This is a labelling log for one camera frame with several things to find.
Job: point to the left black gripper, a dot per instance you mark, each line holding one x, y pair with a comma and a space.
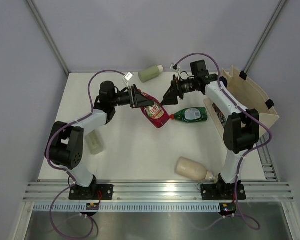
136, 99

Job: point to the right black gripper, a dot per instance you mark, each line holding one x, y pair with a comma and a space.
170, 98

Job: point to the large magenta dish soap bottle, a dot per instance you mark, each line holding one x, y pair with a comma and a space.
156, 114

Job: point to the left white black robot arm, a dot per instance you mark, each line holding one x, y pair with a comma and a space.
64, 150

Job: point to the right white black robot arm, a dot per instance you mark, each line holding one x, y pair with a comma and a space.
240, 134

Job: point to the beige canvas tote bag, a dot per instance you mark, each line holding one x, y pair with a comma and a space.
248, 93

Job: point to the green dish soap bottle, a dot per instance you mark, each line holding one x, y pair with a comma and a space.
190, 115

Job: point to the sage green bottle white cap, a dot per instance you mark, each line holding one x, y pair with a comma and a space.
150, 73

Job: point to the pale green translucent bottle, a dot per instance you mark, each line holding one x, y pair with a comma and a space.
94, 143

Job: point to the beige cream bottle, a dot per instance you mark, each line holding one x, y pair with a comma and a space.
193, 170

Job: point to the left small circuit board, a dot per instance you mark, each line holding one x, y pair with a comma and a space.
92, 206

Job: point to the small circuit board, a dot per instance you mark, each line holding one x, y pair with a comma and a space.
92, 206
227, 208

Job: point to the right small circuit board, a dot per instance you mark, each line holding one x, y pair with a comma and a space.
227, 208

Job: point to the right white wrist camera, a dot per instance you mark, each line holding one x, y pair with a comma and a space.
176, 69

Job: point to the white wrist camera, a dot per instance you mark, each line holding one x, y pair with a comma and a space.
176, 69
127, 77

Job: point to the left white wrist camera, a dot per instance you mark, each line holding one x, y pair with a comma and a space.
127, 77

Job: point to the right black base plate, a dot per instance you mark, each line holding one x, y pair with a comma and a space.
212, 192

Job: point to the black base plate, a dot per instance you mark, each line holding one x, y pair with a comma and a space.
212, 192
95, 192

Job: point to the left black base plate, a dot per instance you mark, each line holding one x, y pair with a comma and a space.
95, 192

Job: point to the left aluminium frame post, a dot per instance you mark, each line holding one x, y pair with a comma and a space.
38, 18

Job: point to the aluminium frame post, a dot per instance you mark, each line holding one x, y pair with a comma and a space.
38, 18
263, 37

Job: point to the aluminium mounting rail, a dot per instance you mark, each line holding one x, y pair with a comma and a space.
174, 191

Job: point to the right aluminium frame post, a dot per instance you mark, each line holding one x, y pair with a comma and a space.
263, 37

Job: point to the white slotted cable duct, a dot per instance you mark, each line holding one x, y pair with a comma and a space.
130, 207

